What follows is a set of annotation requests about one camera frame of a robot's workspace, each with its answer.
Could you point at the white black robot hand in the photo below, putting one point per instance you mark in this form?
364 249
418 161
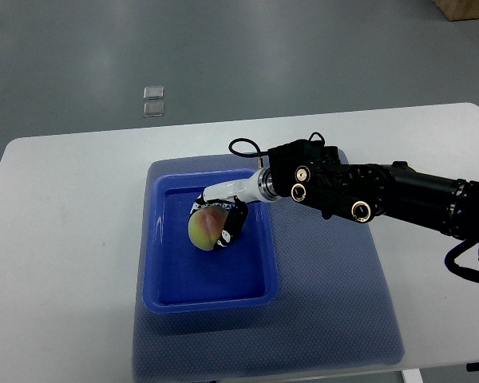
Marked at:
224 194

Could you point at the yellow red peach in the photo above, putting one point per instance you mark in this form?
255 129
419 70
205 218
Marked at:
205 227

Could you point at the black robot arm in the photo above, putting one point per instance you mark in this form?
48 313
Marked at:
311 173

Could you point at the lower metal floor plate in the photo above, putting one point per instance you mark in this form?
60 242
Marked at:
153 108

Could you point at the metal floor plate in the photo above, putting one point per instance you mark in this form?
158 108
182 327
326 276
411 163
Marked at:
153 92
153 108

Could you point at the upper metal floor plate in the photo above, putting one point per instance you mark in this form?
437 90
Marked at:
153 92

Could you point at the blue plastic tray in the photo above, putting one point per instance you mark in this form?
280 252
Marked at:
180 278

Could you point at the blue grey textured mat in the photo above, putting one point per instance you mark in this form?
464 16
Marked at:
333 308

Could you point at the white table leg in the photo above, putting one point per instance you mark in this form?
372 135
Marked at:
412 376

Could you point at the brown cardboard box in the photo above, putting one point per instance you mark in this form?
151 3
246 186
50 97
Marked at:
458 10

